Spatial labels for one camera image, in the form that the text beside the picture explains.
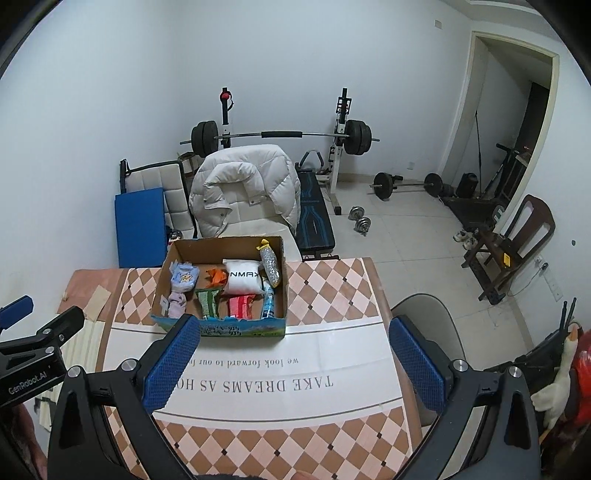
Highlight blue folded mat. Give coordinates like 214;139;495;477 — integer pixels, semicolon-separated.
115;187;167;268

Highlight black and blue weight bench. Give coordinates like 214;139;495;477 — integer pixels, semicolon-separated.
295;150;337;259

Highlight light blue star socks pack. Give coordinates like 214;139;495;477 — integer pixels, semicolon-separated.
170;261;200;292

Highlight wall power sockets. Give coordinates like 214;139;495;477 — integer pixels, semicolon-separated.
533;256;561;301

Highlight white barbell rack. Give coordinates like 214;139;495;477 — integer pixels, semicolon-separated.
217;86;352;215

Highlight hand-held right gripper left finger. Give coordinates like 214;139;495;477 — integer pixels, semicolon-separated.
47;314;202;480

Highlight black exercise machine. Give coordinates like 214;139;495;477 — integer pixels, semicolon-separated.
480;143;529;204

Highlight black floor mat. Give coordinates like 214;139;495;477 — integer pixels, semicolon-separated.
441;196;504;229

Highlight silver glitter pouch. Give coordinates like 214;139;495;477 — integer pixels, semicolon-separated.
257;239;282;288

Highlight black router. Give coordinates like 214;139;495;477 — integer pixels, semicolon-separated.
561;298;578;333

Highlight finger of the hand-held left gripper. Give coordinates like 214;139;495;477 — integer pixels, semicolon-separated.
0;295;34;330
34;307;86;352

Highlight purple soft cloth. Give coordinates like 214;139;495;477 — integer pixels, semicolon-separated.
167;292;189;318

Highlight dark wooden chair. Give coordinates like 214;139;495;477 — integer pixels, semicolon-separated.
462;194;556;304

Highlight long barbell with black plates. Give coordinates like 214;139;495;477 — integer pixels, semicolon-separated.
180;119;382;158

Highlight white ribbed mat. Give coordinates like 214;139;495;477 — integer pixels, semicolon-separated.
39;318;112;432

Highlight doorway frame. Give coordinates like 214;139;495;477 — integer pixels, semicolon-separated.
441;30;559;222

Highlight blue tube packet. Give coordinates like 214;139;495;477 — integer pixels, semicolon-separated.
259;282;278;319

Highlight grey plastic chair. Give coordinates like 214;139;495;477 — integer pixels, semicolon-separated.
390;293;462;428

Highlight cardboard box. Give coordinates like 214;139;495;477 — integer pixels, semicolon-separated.
151;236;289;340

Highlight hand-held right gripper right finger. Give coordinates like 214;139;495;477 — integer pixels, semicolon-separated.
389;315;541;480

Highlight white goose plush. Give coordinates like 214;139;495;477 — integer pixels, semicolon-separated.
531;323;580;430

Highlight red packet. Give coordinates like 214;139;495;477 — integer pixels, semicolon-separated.
226;293;262;320

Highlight green packet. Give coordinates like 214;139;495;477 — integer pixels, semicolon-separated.
195;287;222;320

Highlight white chair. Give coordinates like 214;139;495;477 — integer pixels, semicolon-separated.
226;217;301;259

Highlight short barbell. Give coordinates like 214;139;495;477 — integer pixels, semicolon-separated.
369;172;451;201

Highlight tan paper piece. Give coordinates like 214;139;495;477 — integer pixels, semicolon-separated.
85;285;113;320

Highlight black exercise equipment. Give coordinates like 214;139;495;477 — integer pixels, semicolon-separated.
496;332;568;384

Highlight person's left forearm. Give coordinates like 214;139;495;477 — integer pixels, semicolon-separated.
0;406;47;480

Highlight white soft packet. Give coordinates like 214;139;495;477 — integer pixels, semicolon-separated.
222;258;265;296

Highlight red bag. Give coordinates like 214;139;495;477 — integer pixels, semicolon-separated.
568;328;591;416

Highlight white padded panel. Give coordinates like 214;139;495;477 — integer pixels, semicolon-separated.
126;161;195;234

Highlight black metal frame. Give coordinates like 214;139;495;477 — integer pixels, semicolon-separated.
119;158;181;192

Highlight white puffer jacket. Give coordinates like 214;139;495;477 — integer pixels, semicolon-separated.
188;144;302;238

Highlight brown cardboard carton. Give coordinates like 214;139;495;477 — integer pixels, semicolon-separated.
178;150;204;174

